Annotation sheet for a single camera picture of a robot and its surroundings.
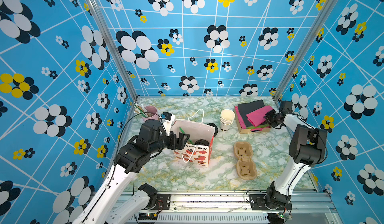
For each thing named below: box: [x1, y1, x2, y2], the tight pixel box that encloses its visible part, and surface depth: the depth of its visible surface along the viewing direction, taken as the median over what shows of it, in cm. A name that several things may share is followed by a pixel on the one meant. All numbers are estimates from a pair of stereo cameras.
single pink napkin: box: [246, 105, 274, 127], surface depth 104 cm
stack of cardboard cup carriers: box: [233, 141, 258, 180], surface depth 84 cm
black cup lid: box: [194, 139, 210, 147], surface depth 81 cm
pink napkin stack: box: [234, 106, 270, 131], surface depth 101 cm
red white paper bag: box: [171, 119, 216, 168], surface depth 77 cm
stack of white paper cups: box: [219, 109, 236, 132], surface depth 93 cm
